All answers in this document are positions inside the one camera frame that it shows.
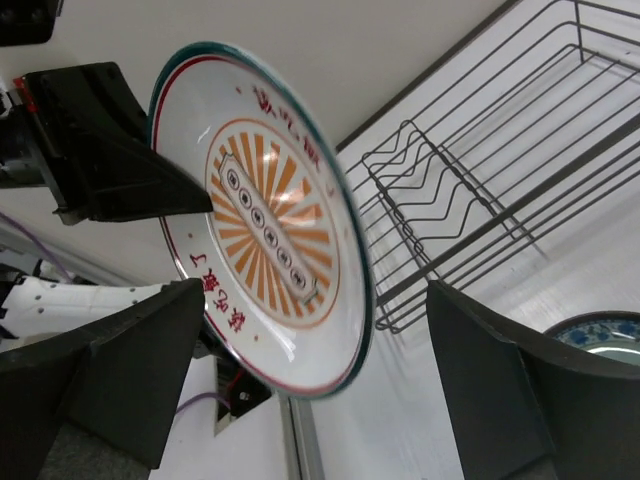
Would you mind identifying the blue floral small plate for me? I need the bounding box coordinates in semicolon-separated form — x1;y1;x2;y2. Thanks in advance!
544;311;639;365

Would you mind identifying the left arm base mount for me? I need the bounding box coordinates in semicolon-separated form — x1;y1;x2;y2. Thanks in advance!
192;334;272;434

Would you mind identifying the aluminium front rail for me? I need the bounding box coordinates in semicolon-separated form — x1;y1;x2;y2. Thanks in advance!
278;395;326;480

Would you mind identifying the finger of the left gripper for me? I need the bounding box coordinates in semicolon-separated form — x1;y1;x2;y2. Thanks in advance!
21;62;213;225

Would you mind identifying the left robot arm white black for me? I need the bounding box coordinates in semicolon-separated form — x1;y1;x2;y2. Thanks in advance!
1;62;212;341

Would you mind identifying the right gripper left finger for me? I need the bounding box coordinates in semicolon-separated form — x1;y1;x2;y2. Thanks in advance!
1;279;205;479

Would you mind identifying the grey wire dish rack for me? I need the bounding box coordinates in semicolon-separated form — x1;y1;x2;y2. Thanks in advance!
339;1;639;334

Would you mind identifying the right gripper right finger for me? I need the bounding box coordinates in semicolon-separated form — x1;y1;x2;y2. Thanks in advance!
426;281;639;479

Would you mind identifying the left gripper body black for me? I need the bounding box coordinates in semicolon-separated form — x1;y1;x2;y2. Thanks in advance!
1;1;63;188

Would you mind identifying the orange sunburst plate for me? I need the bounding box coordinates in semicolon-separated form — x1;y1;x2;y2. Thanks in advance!
148;41;375;398

